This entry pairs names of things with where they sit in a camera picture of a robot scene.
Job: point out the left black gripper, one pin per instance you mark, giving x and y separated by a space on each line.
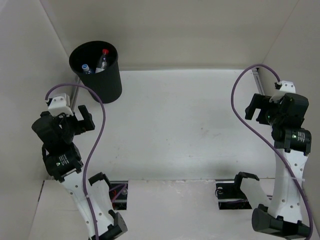
83 121

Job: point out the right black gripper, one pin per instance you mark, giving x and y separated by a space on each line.
258 102

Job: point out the blue-label clear bottle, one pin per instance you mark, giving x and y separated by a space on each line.
86 69

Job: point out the red-capped red-label bottle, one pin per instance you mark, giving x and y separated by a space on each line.
103 61

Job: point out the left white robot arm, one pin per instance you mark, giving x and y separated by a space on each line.
63 162

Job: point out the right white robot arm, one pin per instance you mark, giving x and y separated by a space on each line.
281 216

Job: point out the black plastic waste bin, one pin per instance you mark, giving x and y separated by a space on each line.
106 84

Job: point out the right aluminium frame rail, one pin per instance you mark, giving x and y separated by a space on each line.
258 82

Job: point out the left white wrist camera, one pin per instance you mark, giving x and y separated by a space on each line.
60 104

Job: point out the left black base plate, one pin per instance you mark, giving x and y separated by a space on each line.
118 194

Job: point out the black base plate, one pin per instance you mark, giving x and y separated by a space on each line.
229 197
118 194

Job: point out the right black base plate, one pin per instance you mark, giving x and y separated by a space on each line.
229 197

